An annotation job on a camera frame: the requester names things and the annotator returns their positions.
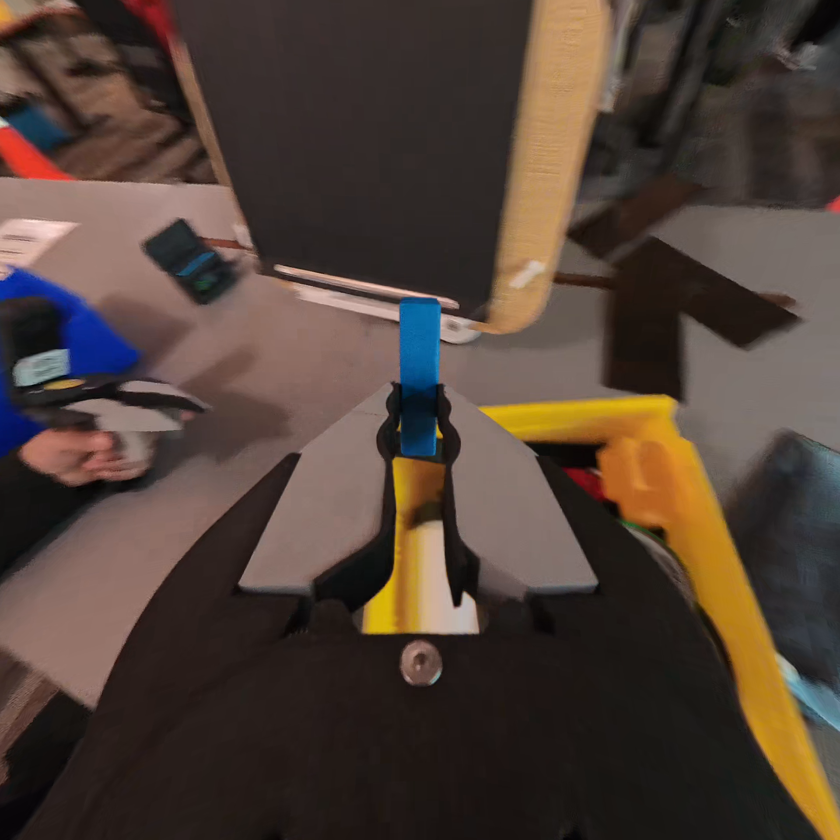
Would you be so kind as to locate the green tape roll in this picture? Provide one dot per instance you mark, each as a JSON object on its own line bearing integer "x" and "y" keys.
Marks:
{"x": 640, "y": 526}

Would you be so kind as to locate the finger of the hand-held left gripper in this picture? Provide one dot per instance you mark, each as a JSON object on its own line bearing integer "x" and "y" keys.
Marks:
{"x": 131, "y": 418}
{"x": 164, "y": 394}

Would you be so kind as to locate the white paper sheet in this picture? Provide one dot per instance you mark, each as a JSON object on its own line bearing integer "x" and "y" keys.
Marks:
{"x": 29, "y": 239}

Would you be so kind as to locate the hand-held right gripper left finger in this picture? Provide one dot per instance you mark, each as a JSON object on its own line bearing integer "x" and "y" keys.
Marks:
{"x": 315, "y": 518}

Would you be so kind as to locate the long white block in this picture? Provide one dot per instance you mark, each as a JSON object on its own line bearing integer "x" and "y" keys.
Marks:
{"x": 436, "y": 577}

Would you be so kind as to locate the red plastic piece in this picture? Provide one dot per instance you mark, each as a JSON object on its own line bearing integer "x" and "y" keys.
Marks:
{"x": 584, "y": 482}

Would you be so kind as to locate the yellow plastic bin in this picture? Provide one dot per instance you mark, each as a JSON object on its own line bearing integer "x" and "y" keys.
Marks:
{"x": 722, "y": 590}

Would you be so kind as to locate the person's left forearm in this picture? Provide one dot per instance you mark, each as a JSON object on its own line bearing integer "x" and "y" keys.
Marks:
{"x": 33, "y": 512}

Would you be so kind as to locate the dark brown flat panel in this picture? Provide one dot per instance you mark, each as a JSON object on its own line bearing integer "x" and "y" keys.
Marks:
{"x": 630, "y": 216}
{"x": 689, "y": 302}

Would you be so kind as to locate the orange rounded block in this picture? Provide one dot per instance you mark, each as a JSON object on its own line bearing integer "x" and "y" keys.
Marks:
{"x": 640, "y": 479}

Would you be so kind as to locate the black monitor with wooden edge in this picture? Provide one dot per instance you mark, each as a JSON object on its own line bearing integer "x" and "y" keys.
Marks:
{"x": 367, "y": 144}

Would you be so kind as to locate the long teal block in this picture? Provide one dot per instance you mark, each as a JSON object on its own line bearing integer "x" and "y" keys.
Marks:
{"x": 420, "y": 367}

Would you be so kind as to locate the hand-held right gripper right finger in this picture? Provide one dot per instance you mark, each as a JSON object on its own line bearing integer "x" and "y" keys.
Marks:
{"x": 518, "y": 518}

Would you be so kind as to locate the black charging case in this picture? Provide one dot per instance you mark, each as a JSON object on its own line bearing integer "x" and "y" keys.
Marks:
{"x": 190, "y": 262}

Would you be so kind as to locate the blue plastic bin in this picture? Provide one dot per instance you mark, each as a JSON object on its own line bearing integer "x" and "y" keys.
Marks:
{"x": 92, "y": 328}

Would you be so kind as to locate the person's black clothing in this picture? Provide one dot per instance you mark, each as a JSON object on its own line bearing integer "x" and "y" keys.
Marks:
{"x": 39, "y": 754}

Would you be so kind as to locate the person's left hand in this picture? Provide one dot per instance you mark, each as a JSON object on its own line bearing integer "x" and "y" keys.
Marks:
{"x": 72, "y": 459}

